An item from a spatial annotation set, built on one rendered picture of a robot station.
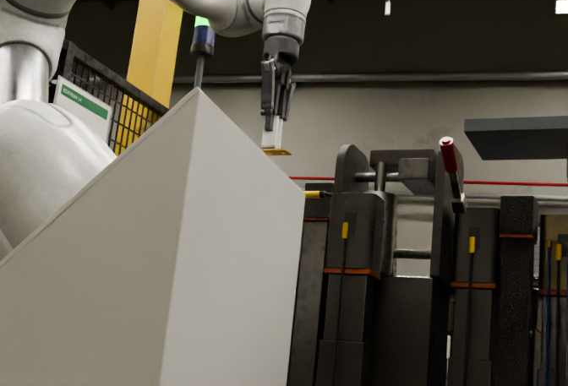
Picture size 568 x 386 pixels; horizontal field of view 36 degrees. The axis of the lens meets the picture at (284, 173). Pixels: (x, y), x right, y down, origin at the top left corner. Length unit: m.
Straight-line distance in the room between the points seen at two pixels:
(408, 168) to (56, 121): 0.59
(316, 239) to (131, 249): 0.70
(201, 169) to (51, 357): 0.20
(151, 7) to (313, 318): 1.46
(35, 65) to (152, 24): 1.14
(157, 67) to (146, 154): 1.79
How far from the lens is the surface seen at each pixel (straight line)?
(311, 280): 1.41
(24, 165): 1.00
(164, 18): 2.62
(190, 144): 0.76
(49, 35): 1.58
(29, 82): 1.47
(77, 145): 1.01
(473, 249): 1.34
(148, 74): 2.56
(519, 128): 1.21
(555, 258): 1.36
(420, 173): 1.38
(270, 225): 0.96
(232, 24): 1.95
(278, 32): 1.83
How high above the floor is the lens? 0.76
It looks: 15 degrees up
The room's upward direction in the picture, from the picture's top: 6 degrees clockwise
